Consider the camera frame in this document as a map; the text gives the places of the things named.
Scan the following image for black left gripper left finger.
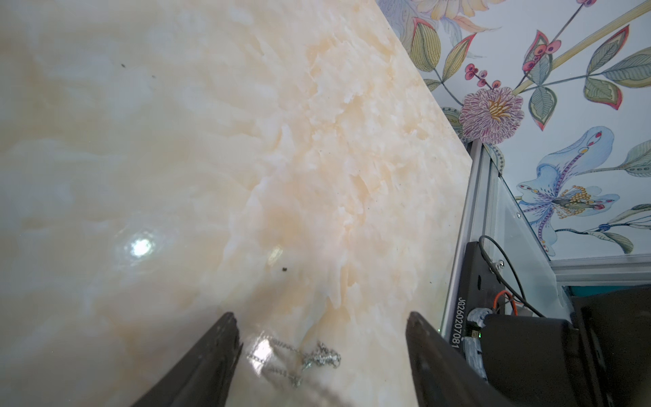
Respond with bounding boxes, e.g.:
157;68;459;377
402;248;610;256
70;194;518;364
134;312;243;407

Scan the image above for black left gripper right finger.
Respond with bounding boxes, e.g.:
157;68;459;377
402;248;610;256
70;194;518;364
405;311;512;407

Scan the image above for thin silver chain necklace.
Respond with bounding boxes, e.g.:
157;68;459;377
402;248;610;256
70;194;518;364
246;337;342;390

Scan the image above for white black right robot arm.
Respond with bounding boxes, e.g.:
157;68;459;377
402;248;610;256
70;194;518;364
459;286;650;406

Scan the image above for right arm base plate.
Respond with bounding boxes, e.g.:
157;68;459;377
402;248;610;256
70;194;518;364
449;242;506;354

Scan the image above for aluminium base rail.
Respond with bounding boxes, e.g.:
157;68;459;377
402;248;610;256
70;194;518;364
441;145;650;339

